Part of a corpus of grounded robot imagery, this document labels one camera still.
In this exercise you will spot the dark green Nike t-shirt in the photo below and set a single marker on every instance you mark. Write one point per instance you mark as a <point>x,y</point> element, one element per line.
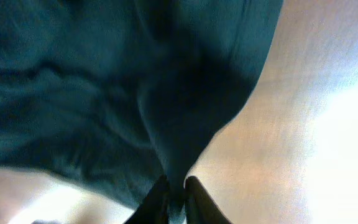
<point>111,95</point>

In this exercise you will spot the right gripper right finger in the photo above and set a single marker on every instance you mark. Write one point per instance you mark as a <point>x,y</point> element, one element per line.
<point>200,207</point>

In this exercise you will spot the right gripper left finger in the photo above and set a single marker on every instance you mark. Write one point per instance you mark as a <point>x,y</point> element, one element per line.
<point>154,207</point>

